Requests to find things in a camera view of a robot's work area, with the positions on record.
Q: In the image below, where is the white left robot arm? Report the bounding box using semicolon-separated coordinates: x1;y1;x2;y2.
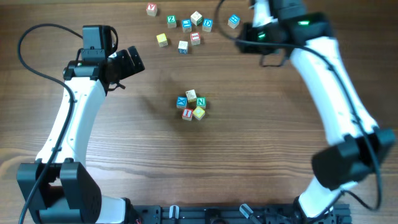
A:
17;46;145;223

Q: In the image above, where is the blue X letter block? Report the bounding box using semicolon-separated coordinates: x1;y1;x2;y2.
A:
176;96;188;109

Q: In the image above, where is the green Z letter block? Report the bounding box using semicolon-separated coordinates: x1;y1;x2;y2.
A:
167;15;177;28

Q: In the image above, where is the white block blue 2 side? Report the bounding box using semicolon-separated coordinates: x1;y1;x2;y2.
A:
178;40;188;54

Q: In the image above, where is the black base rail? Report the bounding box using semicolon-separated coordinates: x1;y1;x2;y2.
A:
124;203;352;224

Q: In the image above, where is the blue D letter block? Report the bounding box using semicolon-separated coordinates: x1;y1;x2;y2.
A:
202;18;213;32

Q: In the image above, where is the blue top block far right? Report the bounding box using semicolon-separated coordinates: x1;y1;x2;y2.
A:
228;14;240;29

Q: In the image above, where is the red Y block far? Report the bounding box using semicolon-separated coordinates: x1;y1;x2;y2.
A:
146;2;158;17

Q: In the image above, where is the white block green side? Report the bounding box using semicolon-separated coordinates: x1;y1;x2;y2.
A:
190;11;203;26

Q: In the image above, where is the yellow top block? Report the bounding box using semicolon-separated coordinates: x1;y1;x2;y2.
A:
193;106;205;120

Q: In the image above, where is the yellow S letter block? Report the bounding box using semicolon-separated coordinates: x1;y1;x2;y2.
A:
156;33;168;47

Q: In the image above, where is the blue L letter block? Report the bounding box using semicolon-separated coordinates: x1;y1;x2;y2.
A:
181;19;192;33

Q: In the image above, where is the red i block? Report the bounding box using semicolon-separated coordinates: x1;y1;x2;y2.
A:
182;108;193;121
190;32;201;45

